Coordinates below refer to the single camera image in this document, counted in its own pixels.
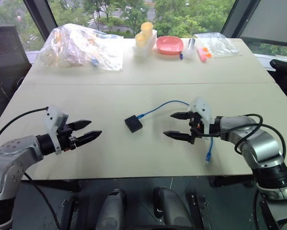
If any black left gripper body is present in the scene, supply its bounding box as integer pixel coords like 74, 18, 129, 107
57, 123, 78, 152

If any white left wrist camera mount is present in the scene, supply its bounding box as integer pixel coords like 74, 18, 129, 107
44, 105, 69, 155

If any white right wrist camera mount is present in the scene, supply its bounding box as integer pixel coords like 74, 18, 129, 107
189, 96, 212, 135

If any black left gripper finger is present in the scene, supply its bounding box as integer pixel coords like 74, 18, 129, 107
74, 130, 103, 148
68, 119, 92, 131

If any grey rounded robot foot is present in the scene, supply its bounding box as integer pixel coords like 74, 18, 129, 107
101, 188, 126, 230

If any black padded chair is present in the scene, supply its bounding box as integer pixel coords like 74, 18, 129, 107
269, 56, 287, 109

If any clear flat zip bag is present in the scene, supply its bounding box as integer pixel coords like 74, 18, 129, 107
193, 32, 242, 58

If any dark window frame pillar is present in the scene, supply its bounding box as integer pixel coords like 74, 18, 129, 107
220, 0, 287, 50
23, 0, 58, 46

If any white plastic cup holder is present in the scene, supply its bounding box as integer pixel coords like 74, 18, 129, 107
133, 29, 158, 58

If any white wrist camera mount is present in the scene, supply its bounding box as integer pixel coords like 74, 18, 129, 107
189, 96, 212, 135
44, 105, 69, 155

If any short yellow plastic cup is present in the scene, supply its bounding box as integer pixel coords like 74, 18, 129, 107
135, 32, 148, 48

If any tall yellow plastic cup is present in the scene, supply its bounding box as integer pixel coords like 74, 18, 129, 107
140, 22, 154, 39

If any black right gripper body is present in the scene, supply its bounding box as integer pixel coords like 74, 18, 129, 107
188, 111, 204, 145

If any pink plastic bowl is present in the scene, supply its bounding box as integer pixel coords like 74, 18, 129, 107
156, 36, 184, 56

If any small black box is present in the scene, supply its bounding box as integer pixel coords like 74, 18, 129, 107
124, 115, 144, 134

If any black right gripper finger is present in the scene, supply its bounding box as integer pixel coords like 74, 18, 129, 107
170, 111, 191, 121
162, 130, 192, 142

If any blue cable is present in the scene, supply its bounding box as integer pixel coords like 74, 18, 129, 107
137, 100, 215, 165

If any clear bag of plastic items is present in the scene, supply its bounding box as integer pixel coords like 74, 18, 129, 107
35, 23, 124, 72

